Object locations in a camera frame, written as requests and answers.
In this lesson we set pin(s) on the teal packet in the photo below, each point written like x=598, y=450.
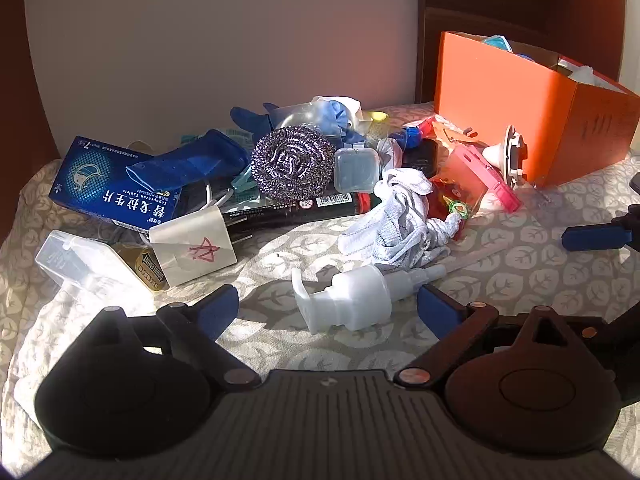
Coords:
x=497, y=42

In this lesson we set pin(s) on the small clear plastic case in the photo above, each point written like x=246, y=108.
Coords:
x=356, y=170

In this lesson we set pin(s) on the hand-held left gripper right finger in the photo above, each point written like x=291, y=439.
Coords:
x=440, y=311

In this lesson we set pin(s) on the dark blue rubber glove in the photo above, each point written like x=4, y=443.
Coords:
x=250, y=119

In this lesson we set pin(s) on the clear plastic bag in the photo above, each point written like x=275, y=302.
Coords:
x=295, y=114

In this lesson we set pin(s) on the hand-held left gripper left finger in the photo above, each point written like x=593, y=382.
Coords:
x=217, y=306

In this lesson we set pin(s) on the pink clothes peg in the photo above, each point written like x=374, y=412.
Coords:
x=492, y=180

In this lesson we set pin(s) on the white green printed packet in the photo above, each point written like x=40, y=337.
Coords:
x=237, y=134

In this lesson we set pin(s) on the teal clothes peg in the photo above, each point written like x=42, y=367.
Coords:
x=242, y=182

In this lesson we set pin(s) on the white grey striped cloth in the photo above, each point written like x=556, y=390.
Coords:
x=395, y=225

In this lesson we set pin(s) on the blue medicine box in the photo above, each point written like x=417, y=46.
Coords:
x=95, y=185

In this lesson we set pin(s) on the clear rectangular plastic box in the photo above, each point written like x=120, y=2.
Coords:
x=85, y=265

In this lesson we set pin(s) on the white crumpled paper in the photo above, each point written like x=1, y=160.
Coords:
x=585, y=72

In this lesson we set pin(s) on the dark blue foil pouch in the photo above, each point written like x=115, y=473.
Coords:
x=190, y=160

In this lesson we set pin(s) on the steel wool scourer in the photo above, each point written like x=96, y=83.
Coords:
x=292, y=160

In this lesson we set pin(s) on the gold label packet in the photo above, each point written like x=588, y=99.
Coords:
x=137, y=265

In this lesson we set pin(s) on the red snack packet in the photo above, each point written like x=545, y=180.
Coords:
x=457, y=185

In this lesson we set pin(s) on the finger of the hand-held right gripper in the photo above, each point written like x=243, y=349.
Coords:
x=590, y=236

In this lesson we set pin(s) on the orange cardboard box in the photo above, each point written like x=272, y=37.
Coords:
x=505, y=95

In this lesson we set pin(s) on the white charger plug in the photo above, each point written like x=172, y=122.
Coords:
x=192, y=247

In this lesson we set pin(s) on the light blue white cloth bundle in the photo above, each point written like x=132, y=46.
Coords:
x=337, y=112

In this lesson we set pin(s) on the white pump dispenser head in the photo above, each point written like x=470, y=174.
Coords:
x=350, y=297

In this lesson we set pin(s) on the black tube with barcode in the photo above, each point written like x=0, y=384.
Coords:
x=300, y=207

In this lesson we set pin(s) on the white round plastic fitting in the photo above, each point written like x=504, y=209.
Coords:
x=512, y=155

